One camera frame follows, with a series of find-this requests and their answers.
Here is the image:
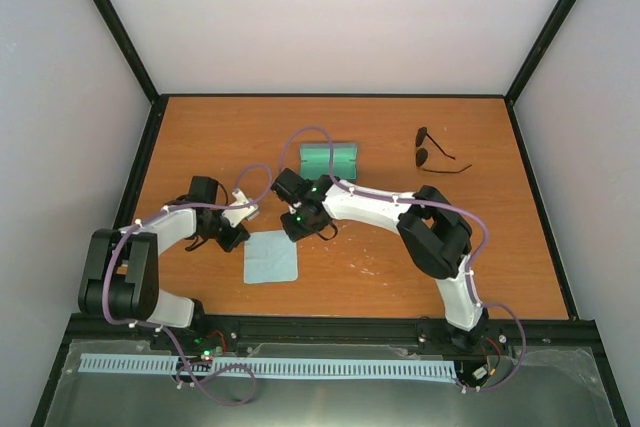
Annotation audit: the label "light blue cleaning cloth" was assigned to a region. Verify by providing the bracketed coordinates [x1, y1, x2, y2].
[243, 230, 298, 285]

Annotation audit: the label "grey-blue glasses case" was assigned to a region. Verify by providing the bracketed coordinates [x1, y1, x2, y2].
[298, 140, 360, 184]

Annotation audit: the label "dark round sunglasses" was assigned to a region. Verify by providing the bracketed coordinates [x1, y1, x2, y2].
[414, 126, 472, 175]

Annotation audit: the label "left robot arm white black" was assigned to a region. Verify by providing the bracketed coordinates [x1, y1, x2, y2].
[78, 176, 258, 350]

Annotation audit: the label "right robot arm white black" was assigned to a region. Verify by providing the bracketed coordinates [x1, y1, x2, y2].
[271, 168, 489, 352]

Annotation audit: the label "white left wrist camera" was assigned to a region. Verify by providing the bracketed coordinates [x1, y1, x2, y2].
[222, 188, 259, 227]

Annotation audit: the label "light blue slotted cable duct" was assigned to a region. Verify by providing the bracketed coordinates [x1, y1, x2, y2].
[77, 354, 457, 383]

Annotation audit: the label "black mounting rail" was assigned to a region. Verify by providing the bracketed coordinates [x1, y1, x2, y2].
[64, 314, 604, 359]

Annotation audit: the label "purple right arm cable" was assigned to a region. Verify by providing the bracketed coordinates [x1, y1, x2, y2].
[277, 125, 527, 394]

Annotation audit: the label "black corner frame post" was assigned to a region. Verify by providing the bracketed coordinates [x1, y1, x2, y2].
[504, 0, 610, 104]
[62, 0, 162, 104]

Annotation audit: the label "black right corner frame post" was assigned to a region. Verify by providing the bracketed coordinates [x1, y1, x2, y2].
[504, 0, 610, 104]

